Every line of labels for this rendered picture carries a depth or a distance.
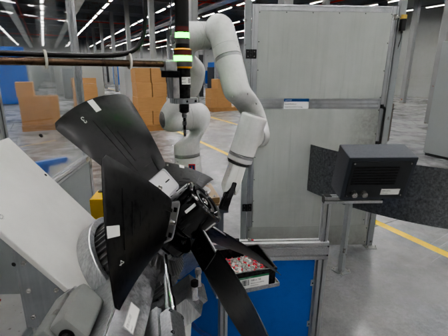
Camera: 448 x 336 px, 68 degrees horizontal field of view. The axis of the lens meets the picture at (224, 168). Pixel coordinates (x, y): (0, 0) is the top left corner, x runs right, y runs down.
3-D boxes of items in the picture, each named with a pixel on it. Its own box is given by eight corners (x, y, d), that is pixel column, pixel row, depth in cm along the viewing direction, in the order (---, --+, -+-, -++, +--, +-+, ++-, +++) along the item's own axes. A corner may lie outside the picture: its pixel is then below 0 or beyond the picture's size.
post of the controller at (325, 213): (320, 242, 135) (325, 197, 129) (318, 238, 138) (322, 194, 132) (327, 241, 135) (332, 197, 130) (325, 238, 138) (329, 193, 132)
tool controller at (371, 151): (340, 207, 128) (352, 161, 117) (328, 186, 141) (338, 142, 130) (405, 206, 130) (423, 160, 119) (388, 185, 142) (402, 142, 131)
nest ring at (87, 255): (149, 342, 74) (162, 332, 74) (57, 263, 68) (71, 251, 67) (163, 272, 100) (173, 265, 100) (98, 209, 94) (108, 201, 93)
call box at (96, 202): (91, 225, 124) (89, 199, 121) (100, 214, 133) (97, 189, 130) (135, 225, 125) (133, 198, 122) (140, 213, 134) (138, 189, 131)
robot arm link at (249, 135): (239, 148, 114) (225, 149, 106) (251, 111, 111) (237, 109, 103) (259, 157, 111) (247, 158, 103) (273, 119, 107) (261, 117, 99)
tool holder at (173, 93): (171, 105, 77) (170, 60, 74) (157, 103, 82) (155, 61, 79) (203, 103, 82) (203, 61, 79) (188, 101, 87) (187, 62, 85)
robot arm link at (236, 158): (229, 146, 112) (225, 155, 113) (230, 153, 104) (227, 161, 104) (251, 153, 113) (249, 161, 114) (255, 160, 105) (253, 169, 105)
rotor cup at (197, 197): (152, 245, 72) (198, 208, 70) (140, 199, 82) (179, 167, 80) (192, 265, 82) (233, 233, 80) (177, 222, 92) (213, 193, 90)
